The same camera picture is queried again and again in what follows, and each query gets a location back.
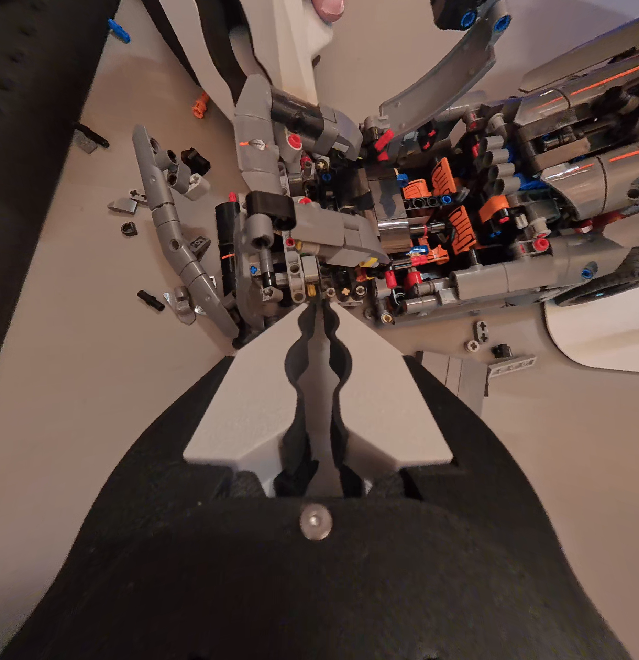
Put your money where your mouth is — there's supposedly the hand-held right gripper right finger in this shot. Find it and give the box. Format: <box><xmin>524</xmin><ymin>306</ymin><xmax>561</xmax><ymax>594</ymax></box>
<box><xmin>327</xmin><ymin>300</ymin><xmax>453</xmax><ymax>497</ymax></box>

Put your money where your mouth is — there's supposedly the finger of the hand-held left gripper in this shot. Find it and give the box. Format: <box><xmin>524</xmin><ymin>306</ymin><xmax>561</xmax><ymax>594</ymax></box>
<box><xmin>237</xmin><ymin>0</ymin><xmax>334</xmax><ymax>104</ymax></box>
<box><xmin>159</xmin><ymin>0</ymin><xmax>259</xmax><ymax>120</ymax></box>

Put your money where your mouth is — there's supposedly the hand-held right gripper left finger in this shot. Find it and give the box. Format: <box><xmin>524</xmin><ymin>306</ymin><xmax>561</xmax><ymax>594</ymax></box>
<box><xmin>183</xmin><ymin>303</ymin><xmax>317</xmax><ymax>497</ymax></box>

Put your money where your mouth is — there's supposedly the grey lego car model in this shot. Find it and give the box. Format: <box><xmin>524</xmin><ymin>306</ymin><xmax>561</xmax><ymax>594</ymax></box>
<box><xmin>213</xmin><ymin>0</ymin><xmax>639</xmax><ymax>347</ymax></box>

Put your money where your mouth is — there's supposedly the grey lego panel strip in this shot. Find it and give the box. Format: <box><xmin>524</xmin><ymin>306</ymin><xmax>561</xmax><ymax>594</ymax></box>
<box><xmin>133</xmin><ymin>125</ymin><xmax>240</xmax><ymax>338</ymax></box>

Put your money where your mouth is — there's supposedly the grey lego tile panel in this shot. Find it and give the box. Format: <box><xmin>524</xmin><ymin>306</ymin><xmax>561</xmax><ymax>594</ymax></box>
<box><xmin>415</xmin><ymin>351</ymin><xmax>488</xmax><ymax>418</ymax></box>

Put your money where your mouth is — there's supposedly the grey lego connector assembly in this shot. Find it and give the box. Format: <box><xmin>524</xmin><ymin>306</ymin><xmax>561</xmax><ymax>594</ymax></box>
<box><xmin>165</xmin><ymin>286</ymin><xmax>197</xmax><ymax>325</ymax></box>

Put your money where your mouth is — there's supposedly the dark perforated panel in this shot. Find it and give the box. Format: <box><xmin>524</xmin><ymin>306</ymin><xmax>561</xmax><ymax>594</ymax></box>
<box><xmin>0</xmin><ymin>0</ymin><xmax>120</xmax><ymax>382</ymax></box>

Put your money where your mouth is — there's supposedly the white rounded mat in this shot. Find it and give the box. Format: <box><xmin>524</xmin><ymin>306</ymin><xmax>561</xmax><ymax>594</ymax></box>
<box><xmin>543</xmin><ymin>289</ymin><xmax>639</xmax><ymax>369</ymax></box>

